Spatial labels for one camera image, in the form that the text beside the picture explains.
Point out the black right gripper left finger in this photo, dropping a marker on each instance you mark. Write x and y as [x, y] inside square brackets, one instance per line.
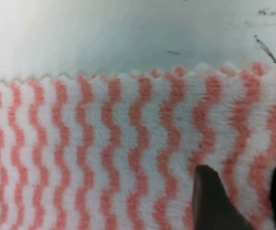
[211, 207]

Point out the pink white wavy striped towel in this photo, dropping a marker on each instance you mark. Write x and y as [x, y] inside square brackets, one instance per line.
[119, 152]

